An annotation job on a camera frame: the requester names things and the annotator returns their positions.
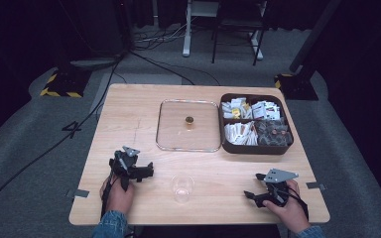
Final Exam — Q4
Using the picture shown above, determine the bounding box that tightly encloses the brown four-compartment box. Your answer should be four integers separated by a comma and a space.
217, 92, 295, 156

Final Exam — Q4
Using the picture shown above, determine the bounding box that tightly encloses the long black floor cable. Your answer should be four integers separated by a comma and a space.
0, 54, 127, 226

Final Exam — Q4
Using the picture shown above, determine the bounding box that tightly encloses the black chair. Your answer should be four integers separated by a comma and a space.
210, 0, 270, 66

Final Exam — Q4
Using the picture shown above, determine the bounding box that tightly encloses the white desk frame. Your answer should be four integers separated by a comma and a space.
182, 0, 268, 61

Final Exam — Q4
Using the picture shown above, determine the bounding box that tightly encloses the yellow-black striped stand base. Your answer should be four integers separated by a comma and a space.
39, 68, 92, 99
274, 72, 319, 101

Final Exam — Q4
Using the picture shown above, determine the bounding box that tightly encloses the person's right hand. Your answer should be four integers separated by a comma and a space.
262, 178, 308, 234

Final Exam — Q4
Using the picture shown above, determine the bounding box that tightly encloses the hand-held gripper black cable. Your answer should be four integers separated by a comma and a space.
100, 175, 117, 219
287, 186, 310, 222

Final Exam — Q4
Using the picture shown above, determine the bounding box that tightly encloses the left hand-held gripper black cable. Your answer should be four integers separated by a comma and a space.
100, 175, 117, 219

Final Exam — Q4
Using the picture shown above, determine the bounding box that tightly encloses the clear square lid gold knob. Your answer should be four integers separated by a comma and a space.
155, 99, 223, 154

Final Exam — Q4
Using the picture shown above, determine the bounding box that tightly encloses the clear plastic cup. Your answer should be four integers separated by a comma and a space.
170, 173, 195, 204

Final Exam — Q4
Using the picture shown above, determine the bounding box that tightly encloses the right hand-held gripper black cable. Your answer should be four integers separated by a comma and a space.
287, 186, 310, 222

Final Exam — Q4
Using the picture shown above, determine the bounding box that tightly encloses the person's left hand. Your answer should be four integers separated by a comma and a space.
99, 174, 135, 216

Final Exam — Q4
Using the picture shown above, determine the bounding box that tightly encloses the slanted dark stand beam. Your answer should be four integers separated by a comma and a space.
289, 0, 343, 73

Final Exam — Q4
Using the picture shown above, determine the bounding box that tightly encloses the pile of white yellow packets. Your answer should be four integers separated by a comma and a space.
220, 96, 253, 120

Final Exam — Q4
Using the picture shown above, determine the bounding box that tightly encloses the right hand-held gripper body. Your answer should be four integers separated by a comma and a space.
260, 168, 300, 209

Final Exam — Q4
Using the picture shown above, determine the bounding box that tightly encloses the grey tape piece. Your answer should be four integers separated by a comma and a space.
306, 181, 327, 191
66, 188, 90, 199

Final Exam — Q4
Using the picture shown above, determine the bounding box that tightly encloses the bundle of floor cables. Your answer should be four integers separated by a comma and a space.
132, 20, 192, 52

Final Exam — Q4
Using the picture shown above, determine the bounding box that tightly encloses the pile of white orange-print packets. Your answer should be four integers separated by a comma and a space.
223, 120, 259, 147

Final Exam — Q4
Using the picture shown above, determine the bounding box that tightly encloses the pile of grey packets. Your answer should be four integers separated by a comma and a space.
255, 118, 294, 147

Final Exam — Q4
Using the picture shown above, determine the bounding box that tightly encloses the pile of white dark-print packets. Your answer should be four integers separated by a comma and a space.
251, 100, 282, 121

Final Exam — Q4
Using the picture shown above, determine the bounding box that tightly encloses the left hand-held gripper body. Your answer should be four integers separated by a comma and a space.
108, 145, 147, 183

